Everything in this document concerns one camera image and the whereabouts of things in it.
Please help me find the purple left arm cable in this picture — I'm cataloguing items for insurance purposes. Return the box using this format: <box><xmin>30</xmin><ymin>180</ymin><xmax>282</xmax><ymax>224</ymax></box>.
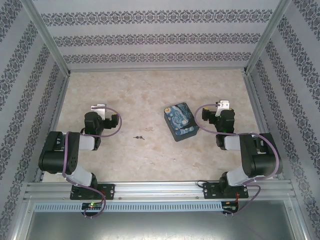
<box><xmin>61</xmin><ymin>106</ymin><xmax>123</xmax><ymax>219</ymax></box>

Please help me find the aluminium left corner post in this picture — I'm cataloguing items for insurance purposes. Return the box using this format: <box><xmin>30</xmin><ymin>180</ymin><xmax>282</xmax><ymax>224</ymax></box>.
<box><xmin>21</xmin><ymin>0</ymin><xmax>72</xmax><ymax>76</ymax></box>

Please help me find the aluminium right side rail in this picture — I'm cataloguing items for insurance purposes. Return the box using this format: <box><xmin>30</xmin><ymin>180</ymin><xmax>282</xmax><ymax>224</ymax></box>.
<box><xmin>242</xmin><ymin>71</ymin><xmax>285</xmax><ymax>180</ymax></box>

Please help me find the aluminium mounting rail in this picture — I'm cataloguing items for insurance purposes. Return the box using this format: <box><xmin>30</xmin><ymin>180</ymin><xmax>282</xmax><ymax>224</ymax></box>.
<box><xmin>23</xmin><ymin>179</ymin><xmax>296</xmax><ymax>201</ymax></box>

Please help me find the right controller circuit board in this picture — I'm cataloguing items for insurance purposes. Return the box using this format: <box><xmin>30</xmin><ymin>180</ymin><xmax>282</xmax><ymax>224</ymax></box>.
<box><xmin>222</xmin><ymin>201</ymin><xmax>240</xmax><ymax>214</ymax></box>

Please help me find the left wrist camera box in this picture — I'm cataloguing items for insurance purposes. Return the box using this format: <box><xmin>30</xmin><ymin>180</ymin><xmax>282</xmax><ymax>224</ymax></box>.
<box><xmin>90</xmin><ymin>103</ymin><xmax>108</xmax><ymax>120</ymax></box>

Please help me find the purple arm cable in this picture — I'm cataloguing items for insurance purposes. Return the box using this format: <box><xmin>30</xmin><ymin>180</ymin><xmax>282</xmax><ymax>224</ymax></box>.
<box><xmin>61</xmin><ymin>106</ymin><xmax>123</xmax><ymax>219</ymax></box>
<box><xmin>195</xmin><ymin>103</ymin><xmax>281</xmax><ymax>218</ymax></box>

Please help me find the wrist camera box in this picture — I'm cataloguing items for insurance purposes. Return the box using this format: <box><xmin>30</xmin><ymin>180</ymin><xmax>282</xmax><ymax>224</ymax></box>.
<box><xmin>215</xmin><ymin>99</ymin><xmax>231</xmax><ymax>111</ymax></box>
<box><xmin>90</xmin><ymin>103</ymin><xmax>108</xmax><ymax>120</ymax></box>

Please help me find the aluminium corner post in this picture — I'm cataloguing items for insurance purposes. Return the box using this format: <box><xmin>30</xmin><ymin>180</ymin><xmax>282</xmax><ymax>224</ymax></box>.
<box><xmin>21</xmin><ymin>0</ymin><xmax>72</xmax><ymax>76</ymax></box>
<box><xmin>242</xmin><ymin>0</ymin><xmax>293</xmax><ymax>75</ymax></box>

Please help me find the left controller circuit board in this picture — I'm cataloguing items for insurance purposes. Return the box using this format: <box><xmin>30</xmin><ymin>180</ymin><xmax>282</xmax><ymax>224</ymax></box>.
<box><xmin>81</xmin><ymin>202</ymin><xmax>104</xmax><ymax>211</ymax></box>

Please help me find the aluminium left side rail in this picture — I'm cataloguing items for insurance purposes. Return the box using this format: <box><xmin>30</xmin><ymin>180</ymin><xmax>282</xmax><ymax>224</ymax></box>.
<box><xmin>33</xmin><ymin>72</ymin><xmax>72</xmax><ymax>183</ymax></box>

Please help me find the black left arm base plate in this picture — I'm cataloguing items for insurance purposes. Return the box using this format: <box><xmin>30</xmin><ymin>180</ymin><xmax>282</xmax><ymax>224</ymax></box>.
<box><xmin>69</xmin><ymin>183</ymin><xmax>116</xmax><ymax>201</ymax></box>

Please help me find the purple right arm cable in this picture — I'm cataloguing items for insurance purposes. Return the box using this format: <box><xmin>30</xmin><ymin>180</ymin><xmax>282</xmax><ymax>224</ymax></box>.
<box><xmin>195</xmin><ymin>103</ymin><xmax>281</xmax><ymax>218</ymax></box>

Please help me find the aluminium right corner post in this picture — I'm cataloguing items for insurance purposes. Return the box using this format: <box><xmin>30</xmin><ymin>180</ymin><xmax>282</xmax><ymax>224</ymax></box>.
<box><xmin>242</xmin><ymin>0</ymin><xmax>293</xmax><ymax>75</ymax></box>

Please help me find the starry night print box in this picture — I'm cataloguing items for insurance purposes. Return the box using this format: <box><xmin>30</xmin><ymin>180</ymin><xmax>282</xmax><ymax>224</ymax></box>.
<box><xmin>163</xmin><ymin>101</ymin><xmax>200</xmax><ymax>143</ymax></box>

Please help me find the grey sheet metal panel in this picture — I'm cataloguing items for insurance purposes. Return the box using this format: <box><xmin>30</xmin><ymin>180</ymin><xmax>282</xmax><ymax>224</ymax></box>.
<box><xmin>23</xmin><ymin>199</ymin><xmax>305</xmax><ymax>240</ymax></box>

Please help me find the controller circuit board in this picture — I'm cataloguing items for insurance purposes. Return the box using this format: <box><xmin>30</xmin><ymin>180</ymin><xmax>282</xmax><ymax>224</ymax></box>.
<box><xmin>81</xmin><ymin>202</ymin><xmax>104</xmax><ymax>211</ymax></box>
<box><xmin>222</xmin><ymin>201</ymin><xmax>240</xmax><ymax>214</ymax></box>

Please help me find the slotted grey cable duct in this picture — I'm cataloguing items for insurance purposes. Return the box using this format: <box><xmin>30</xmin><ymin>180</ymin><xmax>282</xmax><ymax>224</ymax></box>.
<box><xmin>33</xmin><ymin>201</ymin><xmax>224</xmax><ymax>213</ymax></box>

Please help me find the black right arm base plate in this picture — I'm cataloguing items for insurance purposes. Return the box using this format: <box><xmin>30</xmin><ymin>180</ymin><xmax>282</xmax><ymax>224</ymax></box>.
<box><xmin>202</xmin><ymin>181</ymin><xmax>250</xmax><ymax>200</ymax></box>

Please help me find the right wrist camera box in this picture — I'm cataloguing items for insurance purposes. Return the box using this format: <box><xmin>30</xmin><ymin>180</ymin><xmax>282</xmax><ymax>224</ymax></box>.
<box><xmin>215</xmin><ymin>99</ymin><xmax>231</xmax><ymax>111</ymax></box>

